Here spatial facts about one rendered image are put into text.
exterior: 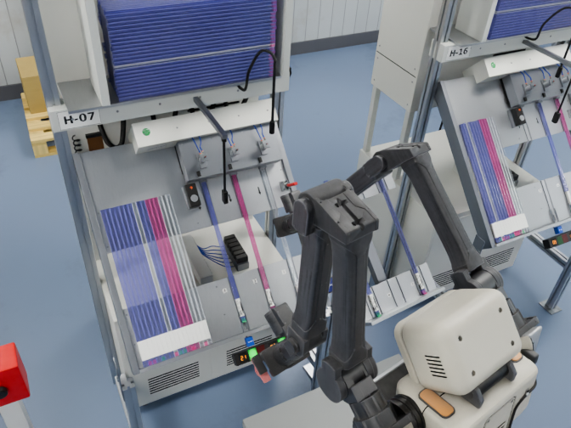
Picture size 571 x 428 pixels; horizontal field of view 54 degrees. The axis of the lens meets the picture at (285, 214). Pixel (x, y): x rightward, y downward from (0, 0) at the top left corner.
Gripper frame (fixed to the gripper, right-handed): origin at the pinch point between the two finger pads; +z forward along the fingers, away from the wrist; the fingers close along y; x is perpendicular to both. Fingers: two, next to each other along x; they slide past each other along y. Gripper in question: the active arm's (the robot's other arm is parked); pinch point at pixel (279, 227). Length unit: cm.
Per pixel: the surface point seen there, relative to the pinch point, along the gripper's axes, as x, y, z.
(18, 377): 22, 91, 7
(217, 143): -32.3, 15.0, -3.7
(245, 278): 13.7, 17.1, 0.4
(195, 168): -25.8, 24.6, -4.0
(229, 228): -5, 2, 51
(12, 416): 35, 97, 23
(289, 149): -53, -98, 189
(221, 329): 27.1, 29.6, -0.1
